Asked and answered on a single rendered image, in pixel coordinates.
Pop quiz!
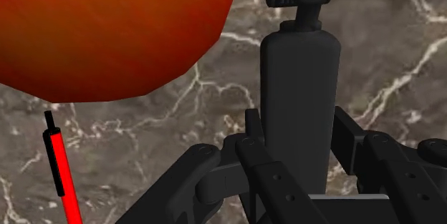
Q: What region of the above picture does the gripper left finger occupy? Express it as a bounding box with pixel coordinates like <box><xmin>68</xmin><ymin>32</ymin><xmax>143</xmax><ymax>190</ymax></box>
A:
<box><xmin>115</xmin><ymin>107</ymin><xmax>329</xmax><ymax>224</ymax></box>

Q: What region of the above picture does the red pen with black clip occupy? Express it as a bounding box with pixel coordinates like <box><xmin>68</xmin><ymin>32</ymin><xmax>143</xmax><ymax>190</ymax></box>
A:
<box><xmin>42</xmin><ymin>109</ymin><xmax>84</xmax><ymax>224</ymax></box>

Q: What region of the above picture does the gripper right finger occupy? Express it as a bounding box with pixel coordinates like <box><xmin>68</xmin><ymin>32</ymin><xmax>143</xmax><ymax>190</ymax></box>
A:
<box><xmin>330</xmin><ymin>105</ymin><xmax>447</xmax><ymax>224</ymax></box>

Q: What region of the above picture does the black handheld gimbal camera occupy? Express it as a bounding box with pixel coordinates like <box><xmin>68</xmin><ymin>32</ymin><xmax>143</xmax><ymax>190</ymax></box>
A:
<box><xmin>259</xmin><ymin>0</ymin><xmax>345</xmax><ymax>196</ymax></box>

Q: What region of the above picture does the orange red round fruit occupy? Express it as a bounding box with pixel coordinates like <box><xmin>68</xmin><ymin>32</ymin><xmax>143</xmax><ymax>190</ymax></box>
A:
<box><xmin>0</xmin><ymin>0</ymin><xmax>240</xmax><ymax>104</ymax></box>

